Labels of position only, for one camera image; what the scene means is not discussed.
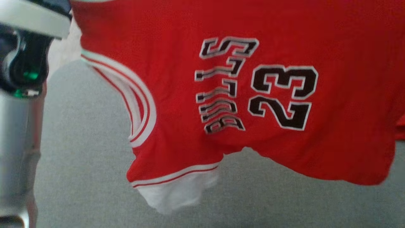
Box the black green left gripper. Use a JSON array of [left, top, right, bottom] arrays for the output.
[[0, 0, 73, 98]]

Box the red basketball jersey white trim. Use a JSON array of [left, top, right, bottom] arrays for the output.
[[47, 0, 405, 216]]

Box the light grey fabric sofa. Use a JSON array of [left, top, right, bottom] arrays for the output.
[[32, 60, 405, 228]]

